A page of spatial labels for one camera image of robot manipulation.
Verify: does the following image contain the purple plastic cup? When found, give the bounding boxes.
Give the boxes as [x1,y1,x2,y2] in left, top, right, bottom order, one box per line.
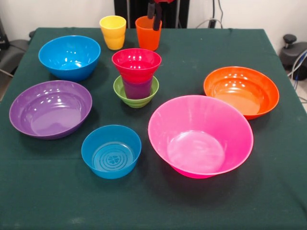
[122,78,154,100]

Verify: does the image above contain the yellow plastic cup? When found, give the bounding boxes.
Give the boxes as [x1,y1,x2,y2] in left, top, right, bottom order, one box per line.
[99,15,127,51]

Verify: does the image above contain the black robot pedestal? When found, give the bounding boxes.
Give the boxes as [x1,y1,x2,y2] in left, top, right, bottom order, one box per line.
[114,0,190,29]

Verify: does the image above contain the black cable with plug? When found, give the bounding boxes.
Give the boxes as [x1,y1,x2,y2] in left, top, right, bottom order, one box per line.
[208,0,224,29]

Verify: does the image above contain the green plastic bowl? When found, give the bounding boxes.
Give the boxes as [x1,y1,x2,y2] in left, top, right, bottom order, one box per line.
[113,74,159,108]

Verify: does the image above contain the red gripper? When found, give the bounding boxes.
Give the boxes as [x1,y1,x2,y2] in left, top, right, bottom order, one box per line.
[147,0,175,31]

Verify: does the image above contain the dark green tablecloth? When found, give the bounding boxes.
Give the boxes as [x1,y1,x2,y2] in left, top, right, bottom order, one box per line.
[0,27,307,230]

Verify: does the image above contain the white cable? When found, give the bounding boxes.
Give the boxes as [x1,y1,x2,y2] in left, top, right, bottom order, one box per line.
[195,18,211,29]

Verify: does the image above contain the red plastic bowl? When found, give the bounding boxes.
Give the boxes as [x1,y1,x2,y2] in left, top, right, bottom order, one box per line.
[111,48,163,84]

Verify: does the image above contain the purple plastic bowl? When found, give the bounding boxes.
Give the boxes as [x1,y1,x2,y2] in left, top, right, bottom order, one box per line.
[9,80,93,140]

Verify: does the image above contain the pink plastic bowl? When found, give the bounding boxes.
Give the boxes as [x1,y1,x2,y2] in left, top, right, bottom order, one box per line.
[148,95,254,179]

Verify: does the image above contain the black chair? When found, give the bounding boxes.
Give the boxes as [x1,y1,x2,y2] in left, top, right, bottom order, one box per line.
[0,18,36,77]

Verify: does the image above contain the orange plastic cup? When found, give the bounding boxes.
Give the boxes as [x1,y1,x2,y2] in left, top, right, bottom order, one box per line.
[135,15,163,52]

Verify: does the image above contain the large blue plastic bowl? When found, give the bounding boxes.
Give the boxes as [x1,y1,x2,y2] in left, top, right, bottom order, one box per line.
[38,35,101,82]

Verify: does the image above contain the orange plastic bowl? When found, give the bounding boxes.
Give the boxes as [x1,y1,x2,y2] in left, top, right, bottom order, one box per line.
[203,66,280,121]

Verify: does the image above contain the grey and blue cable bundle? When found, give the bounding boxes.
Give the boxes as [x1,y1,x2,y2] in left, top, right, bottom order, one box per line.
[287,49,307,83]

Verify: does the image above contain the small blue plastic bowl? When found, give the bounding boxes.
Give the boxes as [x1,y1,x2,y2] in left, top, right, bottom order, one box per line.
[81,124,142,180]

